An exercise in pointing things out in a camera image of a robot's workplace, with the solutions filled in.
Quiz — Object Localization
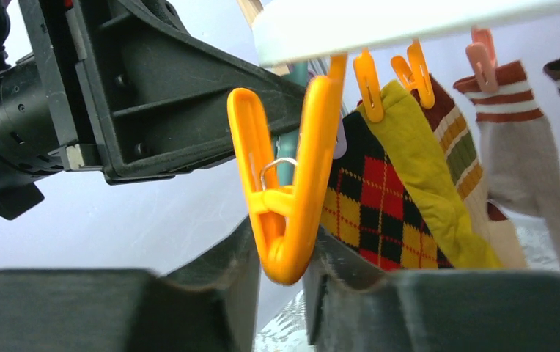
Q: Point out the striped beige hanging sock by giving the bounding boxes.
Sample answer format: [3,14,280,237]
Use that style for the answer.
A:
[423,77,528,270]

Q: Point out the black red yellow argyle sock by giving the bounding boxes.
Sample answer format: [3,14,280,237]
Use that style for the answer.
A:
[321,111,452,271]

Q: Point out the grey brown striped sock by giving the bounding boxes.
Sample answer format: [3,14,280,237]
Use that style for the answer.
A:
[454,61,560,265]

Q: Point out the yellow hanging sock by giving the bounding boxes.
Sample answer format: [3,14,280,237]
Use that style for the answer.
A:
[366,80,504,270]

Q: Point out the floral grey table mat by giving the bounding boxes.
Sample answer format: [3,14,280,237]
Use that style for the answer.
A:
[254,221,560,351]

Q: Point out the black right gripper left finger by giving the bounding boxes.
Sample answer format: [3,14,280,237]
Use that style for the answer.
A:
[161,216,262,352]

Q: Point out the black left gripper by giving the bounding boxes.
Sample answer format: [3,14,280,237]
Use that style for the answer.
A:
[20,1,305,184]

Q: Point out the orange plastic clip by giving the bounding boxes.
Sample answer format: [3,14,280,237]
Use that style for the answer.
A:
[226,54,347,285]

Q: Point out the white round clip hanger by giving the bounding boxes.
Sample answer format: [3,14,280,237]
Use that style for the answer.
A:
[252,1,560,66]

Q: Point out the lilac plastic clip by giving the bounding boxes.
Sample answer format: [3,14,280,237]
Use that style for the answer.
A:
[333,117,347,159]

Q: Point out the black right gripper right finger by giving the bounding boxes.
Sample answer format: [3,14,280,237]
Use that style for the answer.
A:
[303,228,397,351]

